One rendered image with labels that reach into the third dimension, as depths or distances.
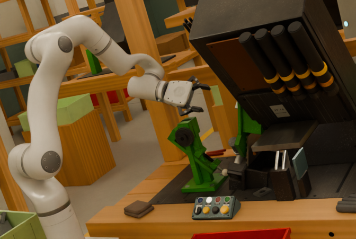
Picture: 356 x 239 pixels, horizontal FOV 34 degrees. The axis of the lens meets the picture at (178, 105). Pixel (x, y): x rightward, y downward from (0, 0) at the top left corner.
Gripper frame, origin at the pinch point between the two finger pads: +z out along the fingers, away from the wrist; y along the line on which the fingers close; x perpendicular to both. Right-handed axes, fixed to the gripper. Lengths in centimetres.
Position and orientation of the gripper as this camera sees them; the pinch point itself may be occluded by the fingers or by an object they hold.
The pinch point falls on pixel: (203, 98)
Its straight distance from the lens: 218.1
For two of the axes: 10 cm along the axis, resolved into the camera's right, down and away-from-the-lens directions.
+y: 3.0, -9.0, 3.1
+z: 9.0, 1.6, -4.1
